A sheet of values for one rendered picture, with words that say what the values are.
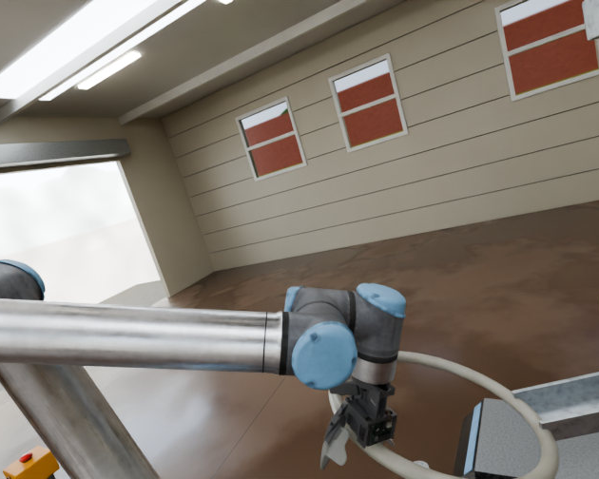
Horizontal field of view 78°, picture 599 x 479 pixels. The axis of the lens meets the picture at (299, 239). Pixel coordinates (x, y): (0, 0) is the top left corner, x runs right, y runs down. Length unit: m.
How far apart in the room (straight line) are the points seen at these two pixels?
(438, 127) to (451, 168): 0.76
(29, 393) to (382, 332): 0.60
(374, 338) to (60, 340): 0.47
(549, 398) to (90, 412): 1.02
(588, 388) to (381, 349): 0.63
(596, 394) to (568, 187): 6.38
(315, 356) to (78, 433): 0.47
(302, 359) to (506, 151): 6.87
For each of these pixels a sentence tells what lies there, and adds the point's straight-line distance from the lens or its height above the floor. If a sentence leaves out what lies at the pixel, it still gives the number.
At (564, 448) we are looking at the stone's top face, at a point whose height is 0.80.
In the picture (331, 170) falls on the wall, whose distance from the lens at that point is 7.68.
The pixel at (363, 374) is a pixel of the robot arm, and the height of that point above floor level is 1.39.
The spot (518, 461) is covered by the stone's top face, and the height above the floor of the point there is 0.80.
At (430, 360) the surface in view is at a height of 1.14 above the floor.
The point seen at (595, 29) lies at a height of 1.95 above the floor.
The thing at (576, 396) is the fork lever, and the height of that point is 1.06.
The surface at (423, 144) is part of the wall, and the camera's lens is 7.25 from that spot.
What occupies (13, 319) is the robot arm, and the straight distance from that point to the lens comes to 0.62.
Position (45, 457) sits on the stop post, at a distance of 1.76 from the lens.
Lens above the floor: 1.76
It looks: 10 degrees down
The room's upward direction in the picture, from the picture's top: 17 degrees counter-clockwise
